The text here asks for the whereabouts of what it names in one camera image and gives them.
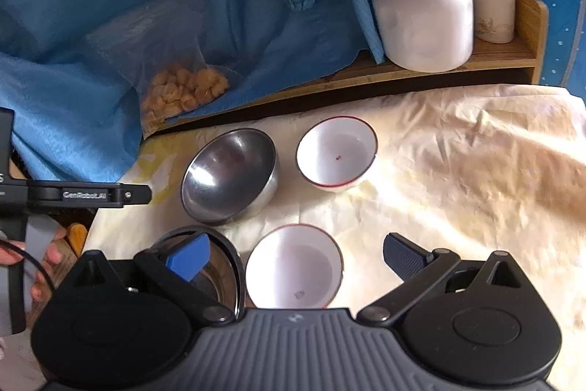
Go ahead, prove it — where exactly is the deep steel bowl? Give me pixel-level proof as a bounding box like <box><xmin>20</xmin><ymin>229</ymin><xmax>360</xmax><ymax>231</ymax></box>
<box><xmin>180</xmin><ymin>128</ymin><xmax>279</xmax><ymax>226</ymax></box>

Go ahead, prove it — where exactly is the white bowl red rim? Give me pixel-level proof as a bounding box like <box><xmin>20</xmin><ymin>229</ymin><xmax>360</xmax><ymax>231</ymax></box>
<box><xmin>295</xmin><ymin>115</ymin><xmax>378</xmax><ymax>192</ymax></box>
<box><xmin>245</xmin><ymin>223</ymin><xmax>344</xmax><ymax>309</ymax></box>

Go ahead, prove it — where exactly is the person's left hand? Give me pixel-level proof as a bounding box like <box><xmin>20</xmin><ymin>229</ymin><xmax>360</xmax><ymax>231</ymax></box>
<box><xmin>0</xmin><ymin>225</ymin><xmax>67</xmax><ymax>303</ymax></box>

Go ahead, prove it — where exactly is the cream tablecloth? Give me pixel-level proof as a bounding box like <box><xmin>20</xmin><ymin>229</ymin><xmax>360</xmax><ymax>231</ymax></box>
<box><xmin>84</xmin><ymin>83</ymin><xmax>586</xmax><ymax>373</ymax></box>

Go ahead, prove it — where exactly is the plastic bag of snacks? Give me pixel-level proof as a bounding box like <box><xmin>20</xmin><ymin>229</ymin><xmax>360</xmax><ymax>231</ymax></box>
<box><xmin>85</xmin><ymin>0</ymin><xmax>241</xmax><ymax>138</ymax></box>

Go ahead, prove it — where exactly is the wooden shelf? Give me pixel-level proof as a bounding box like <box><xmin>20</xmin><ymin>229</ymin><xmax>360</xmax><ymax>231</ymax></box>
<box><xmin>155</xmin><ymin>0</ymin><xmax>549</xmax><ymax>135</ymax></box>

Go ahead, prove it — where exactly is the blue cloth garment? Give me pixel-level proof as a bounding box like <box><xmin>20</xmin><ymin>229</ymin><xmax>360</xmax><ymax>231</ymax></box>
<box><xmin>1</xmin><ymin>0</ymin><xmax>382</xmax><ymax>182</ymax></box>

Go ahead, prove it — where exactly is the cream thermos bottle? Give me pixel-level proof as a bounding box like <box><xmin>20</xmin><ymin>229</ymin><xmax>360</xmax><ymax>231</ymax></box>
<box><xmin>474</xmin><ymin>0</ymin><xmax>515</xmax><ymax>44</ymax></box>

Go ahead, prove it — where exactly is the orange wooden handle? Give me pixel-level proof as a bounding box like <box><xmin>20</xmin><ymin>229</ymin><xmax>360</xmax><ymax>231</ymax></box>
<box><xmin>67</xmin><ymin>222</ymin><xmax>88</xmax><ymax>257</ymax></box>

